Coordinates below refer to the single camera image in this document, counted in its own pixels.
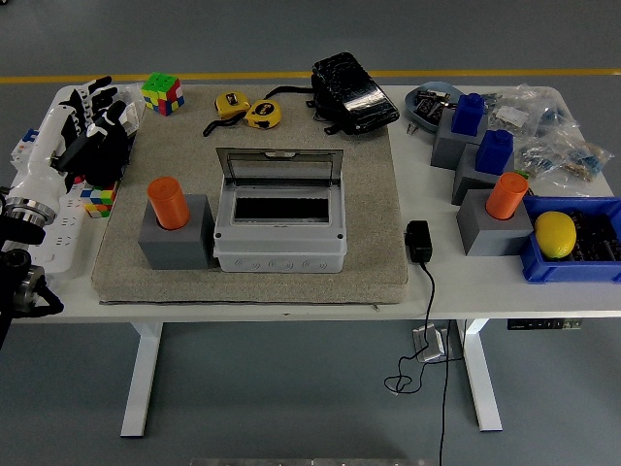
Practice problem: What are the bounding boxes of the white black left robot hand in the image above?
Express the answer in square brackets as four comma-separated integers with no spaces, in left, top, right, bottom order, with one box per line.
[8,76,128,206]

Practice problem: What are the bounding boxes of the orange cylinder battery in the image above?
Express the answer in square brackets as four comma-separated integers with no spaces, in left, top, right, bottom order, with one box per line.
[147,177,191,231]
[485,172,529,220]

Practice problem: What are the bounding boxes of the smoky transparent box lid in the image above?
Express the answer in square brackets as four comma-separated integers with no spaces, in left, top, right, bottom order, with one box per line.
[215,148,344,188]

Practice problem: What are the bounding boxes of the grey electrical junction box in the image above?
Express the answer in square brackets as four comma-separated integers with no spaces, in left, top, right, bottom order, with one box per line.
[212,148,348,274]

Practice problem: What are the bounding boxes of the blue block battery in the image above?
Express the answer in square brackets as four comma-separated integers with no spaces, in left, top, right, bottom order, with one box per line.
[450,92,488,136]
[474,128,515,176]

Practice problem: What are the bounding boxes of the white circuit breaker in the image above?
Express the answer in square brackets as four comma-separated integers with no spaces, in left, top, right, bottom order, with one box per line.
[10,126,43,172]

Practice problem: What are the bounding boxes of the black cloth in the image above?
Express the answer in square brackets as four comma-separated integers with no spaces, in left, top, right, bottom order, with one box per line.
[80,114,135,188]

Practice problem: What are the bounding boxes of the rubik's cube white face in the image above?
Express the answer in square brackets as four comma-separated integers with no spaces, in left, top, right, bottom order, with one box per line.
[80,182,119,218]

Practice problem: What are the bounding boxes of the white power strip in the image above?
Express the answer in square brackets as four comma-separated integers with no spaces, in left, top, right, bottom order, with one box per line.
[28,182,91,281]

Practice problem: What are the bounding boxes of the clear bags of small parts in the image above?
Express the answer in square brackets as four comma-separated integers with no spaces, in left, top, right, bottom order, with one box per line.
[110,83,147,142]

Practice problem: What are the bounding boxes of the rubik's cube green face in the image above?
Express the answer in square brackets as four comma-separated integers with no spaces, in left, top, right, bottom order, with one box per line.
[141,72,185,117]

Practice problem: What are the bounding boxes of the grey holder block round hole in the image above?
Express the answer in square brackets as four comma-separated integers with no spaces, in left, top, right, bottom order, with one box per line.
[138,193,216,271]

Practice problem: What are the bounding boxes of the white table leg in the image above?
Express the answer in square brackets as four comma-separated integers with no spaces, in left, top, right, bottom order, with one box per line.
[119,321,164,438]
[455,318,504,433]

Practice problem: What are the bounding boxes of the glossy black pouch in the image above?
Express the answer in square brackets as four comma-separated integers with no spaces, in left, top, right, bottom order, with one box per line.
[264,51,401,136]

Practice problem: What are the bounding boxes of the grey-brown mat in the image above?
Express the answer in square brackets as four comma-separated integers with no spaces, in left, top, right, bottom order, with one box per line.
[90,84,409,306]

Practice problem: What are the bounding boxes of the blue-grey dish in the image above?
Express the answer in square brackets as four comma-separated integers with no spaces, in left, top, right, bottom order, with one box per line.
[404,81,470,133]

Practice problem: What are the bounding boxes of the black power adapter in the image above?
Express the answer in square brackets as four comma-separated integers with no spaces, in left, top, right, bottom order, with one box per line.
[405,219,434,264]

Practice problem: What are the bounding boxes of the clear bag white label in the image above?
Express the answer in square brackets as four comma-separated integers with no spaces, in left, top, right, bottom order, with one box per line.
[486,84,547,140]

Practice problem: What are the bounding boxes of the clear bag of blue parts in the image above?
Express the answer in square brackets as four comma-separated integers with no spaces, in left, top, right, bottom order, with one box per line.
[533,89,583,142]

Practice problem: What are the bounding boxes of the yellow lemon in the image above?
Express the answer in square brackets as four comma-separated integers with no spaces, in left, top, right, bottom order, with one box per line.
[534,211,578,260]

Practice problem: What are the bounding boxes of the clear bag of resistors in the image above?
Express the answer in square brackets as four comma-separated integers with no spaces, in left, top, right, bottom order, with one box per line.
[514,131,615,184]

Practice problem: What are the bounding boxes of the blue plastic bin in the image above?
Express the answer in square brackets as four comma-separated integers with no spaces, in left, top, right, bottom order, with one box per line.
[517,195,621,285]

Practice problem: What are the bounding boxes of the black table control panel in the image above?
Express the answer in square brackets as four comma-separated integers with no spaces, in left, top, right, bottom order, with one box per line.
[507,317,584,331]

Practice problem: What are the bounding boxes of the black capacitors heap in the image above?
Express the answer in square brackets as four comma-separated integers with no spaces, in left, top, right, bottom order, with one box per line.
[562,208,621,263]

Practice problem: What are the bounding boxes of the yellow tape measure with strap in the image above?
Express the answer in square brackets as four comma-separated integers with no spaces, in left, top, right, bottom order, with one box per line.
[202,91,252,137]

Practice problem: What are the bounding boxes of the thin black adapter cord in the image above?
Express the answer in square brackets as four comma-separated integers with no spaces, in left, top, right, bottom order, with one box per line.
[384,260,467,395]

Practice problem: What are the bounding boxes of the silver metal bracket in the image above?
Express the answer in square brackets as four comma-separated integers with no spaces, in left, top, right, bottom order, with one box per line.
[411,325,450,364]

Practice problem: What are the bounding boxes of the black floor cable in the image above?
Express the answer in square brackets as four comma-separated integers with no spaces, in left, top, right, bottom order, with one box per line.
[439,318,452,466]

